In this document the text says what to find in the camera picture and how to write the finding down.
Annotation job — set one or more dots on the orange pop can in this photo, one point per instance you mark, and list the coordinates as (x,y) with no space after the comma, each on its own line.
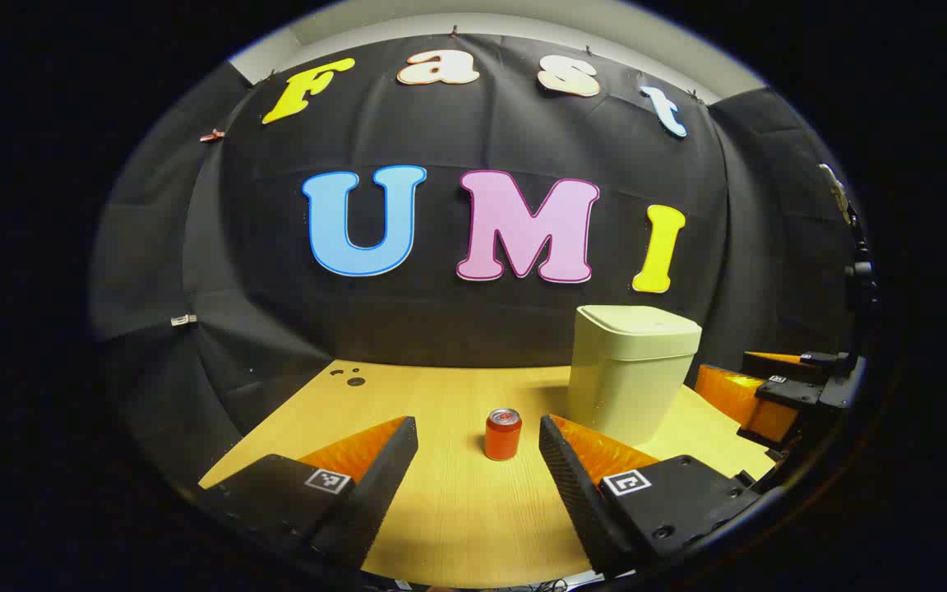
(503,437)

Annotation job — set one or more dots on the red cloth clip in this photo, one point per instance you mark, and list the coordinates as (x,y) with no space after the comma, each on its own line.
(211,135)

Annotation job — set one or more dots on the green desktop garbage bin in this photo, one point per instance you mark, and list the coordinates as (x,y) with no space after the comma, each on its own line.
(630,370)

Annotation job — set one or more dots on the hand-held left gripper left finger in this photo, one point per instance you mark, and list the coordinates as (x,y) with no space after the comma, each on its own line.
(375,485)

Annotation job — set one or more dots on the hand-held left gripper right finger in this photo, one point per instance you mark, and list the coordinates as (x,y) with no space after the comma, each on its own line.
(576,485)

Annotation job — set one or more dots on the white cloth clip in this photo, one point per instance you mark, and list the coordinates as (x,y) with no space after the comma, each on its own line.
(183,320)

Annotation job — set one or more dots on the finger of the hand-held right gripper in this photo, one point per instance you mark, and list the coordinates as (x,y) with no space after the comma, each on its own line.
(736,399)
(794,360)

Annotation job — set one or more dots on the wooden desktop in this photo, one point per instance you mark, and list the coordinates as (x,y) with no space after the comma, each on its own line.
(465,510)

